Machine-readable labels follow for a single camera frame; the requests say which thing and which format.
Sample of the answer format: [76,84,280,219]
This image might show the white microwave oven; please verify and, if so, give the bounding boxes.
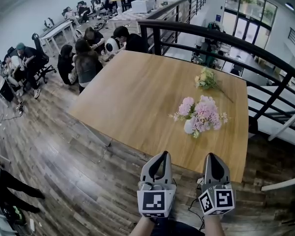
[131,0,156,14]

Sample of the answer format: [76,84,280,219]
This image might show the checkered cloth counter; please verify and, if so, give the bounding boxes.
[108,0,180,35]

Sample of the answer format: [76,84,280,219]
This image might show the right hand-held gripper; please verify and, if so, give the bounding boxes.
[198,152,236,216]

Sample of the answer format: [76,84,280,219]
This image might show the wooden table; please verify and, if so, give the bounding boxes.
[68,50,249,183]

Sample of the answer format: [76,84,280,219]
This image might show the person's black trousers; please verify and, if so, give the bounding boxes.
[151,217,206,236]

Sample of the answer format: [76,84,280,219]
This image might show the black green bag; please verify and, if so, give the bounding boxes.
[3,205,27,226]

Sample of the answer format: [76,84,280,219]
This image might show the person's left forearm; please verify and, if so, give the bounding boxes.
[129,215,160,236]

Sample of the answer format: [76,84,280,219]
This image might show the yellow flowers bunch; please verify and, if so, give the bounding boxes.
[194,67,235,103]

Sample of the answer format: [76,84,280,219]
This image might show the white long table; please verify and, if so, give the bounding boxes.
[226,47,270,86]

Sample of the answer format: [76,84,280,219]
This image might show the black-framed glass door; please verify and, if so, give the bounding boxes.
[222,0,278,46]

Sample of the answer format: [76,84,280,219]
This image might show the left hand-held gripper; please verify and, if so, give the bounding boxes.
[137,151,177,218]

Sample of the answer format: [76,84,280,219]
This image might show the dark round tray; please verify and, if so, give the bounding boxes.
[93,21,109,31]

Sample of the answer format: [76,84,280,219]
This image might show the white desk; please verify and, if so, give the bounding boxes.
[38,18,76,56]

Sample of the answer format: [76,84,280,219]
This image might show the white ribbed vase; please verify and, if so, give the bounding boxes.
[183,116,199,135]

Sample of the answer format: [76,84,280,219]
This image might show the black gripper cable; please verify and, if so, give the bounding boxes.
[188,183,207,231]

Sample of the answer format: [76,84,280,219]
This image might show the pink flowers bunch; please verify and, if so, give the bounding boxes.
[168,95,232,139]

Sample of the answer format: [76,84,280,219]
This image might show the person's right forearm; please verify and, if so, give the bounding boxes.
[204,214,226,236]

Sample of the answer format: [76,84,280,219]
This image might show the white oval device black face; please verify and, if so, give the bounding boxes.
[105,37,120,55]

